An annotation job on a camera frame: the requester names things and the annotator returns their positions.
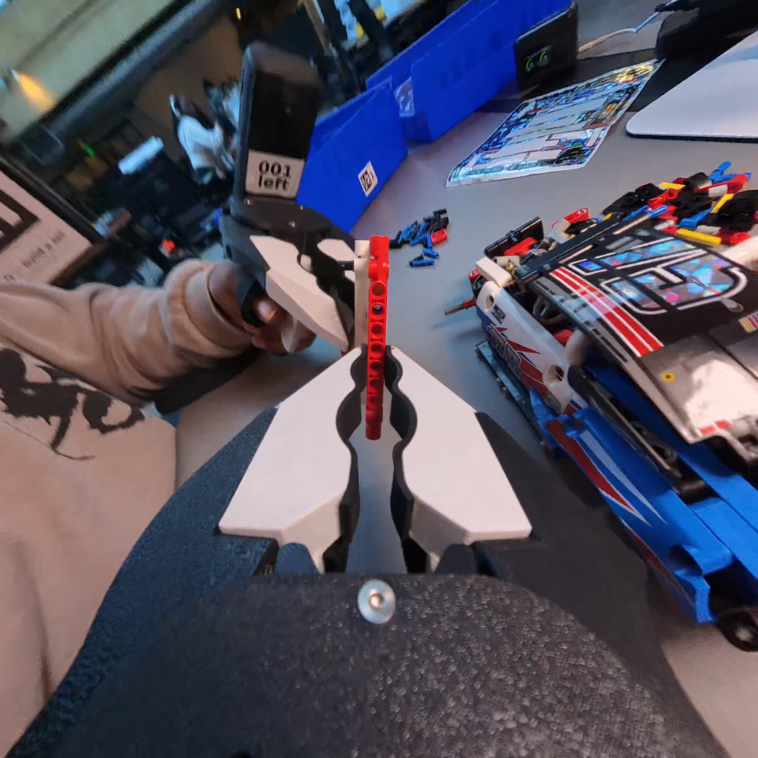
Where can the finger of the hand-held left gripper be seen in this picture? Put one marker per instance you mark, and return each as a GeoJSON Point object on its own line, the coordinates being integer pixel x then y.
{"type": "Point", "coordinates": [296, 290]}
{"type": "Point", "coordinates": [337, 251]}

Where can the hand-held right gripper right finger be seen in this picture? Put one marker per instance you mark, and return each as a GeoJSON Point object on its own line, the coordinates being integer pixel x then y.
{"type": "Point", "coordinates": [462, 479]}

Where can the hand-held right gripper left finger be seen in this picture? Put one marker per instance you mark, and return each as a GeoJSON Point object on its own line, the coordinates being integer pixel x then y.
{"type": "Point", "coordinates": [284, 474]}

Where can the white lego beam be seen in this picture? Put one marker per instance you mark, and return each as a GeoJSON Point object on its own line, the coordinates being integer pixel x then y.
{"type": "Point", "coordinates": [361, 296]}

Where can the red lego beam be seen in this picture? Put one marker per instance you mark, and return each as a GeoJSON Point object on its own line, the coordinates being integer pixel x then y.
{"type": "Point", "coordinates": [376, 331]}

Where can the person's left forearm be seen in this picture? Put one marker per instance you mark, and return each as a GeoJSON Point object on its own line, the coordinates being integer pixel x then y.
{"type": "Point", "coordinates": [118, 331]}

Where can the pile of small lego pins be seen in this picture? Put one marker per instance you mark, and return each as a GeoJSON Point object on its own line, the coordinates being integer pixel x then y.
{"type": "Point", "coordinates": [423, 234]}

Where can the blue white lego car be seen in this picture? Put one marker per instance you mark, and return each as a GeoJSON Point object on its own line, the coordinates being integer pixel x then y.
{"type": "Point", "coordinates": [622, 355]}

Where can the pile of mixed lego pieces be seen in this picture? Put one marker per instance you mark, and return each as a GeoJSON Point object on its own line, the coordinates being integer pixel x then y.
{"type": "Point", "coordinates": [699, 207]}

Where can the person's left hand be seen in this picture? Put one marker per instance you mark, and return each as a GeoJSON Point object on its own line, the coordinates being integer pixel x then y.
{"type": "Point", "coordinates": [228, 302]}

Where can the blue storage bin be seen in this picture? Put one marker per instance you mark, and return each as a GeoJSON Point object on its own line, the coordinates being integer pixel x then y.
{"type": "Point", "coordinates": [474, 83]}
{"type": "Point", "coordinates": [349, 160]}

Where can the shiny sticker sheet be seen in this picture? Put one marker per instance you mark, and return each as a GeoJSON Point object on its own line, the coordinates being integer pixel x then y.
{"type": "Point", "coordinates": [551, 130]}

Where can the white printed sign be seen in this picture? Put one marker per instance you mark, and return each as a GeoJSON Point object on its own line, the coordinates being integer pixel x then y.
{"type": "Point", "coordinates": [41, 237]}

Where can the black phone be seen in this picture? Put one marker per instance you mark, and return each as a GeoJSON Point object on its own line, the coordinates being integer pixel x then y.
{"type": "Point", "coordinates": [545, 53]}

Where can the black device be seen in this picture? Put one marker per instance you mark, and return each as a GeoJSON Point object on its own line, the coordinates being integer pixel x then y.
{"type": "Point", "coordinates": [704, 29]}

